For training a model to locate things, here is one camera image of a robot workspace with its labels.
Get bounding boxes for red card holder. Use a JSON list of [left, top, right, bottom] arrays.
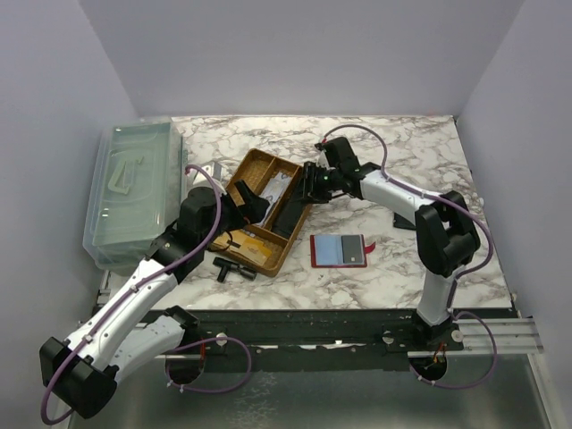
[[310, 234, 376, 268]]

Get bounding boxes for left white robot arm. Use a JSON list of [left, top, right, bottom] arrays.
[[39, 181, 269, 425]]

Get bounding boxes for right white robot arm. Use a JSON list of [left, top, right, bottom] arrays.
[[302, 137, 481, 327]]

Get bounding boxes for black card holder in tray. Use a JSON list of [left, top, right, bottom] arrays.
[[272, 183, 307, 239]]

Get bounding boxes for gold cards in tray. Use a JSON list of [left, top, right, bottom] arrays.
[[213, 230, 272, 265]]

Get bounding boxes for silver cards in tray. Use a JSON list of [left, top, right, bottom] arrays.
[[257, 172, 292, 227]]

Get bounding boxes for grey VIP card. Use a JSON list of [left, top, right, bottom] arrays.
[[341, 235, 364, 265]]

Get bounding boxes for woven wicker organizer tray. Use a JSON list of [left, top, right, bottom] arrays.
[[209, 149, 310, 277]]

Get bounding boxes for black T-shaped tool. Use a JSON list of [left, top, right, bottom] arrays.
[[213, 257, 257, 282]]

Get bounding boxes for clear plastic storage box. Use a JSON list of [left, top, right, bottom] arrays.
[[82, 117, 186, 276]]

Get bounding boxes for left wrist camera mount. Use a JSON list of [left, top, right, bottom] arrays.
[[191, 164, 223, 189]]

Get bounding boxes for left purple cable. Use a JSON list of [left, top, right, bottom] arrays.
[[39, 164, 254, 425]]

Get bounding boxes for purple cable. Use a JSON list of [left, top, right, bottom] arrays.
[[39, 164, 254, 425], [315, 123, 500, 392]]

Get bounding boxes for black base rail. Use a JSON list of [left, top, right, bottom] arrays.
[[164, 307, 517, 372]]

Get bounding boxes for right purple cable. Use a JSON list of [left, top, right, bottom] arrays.
[[315, 123, 500, 392]]

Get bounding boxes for aluminium frame rail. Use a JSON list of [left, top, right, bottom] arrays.
[[446, 317, 544, 356]]

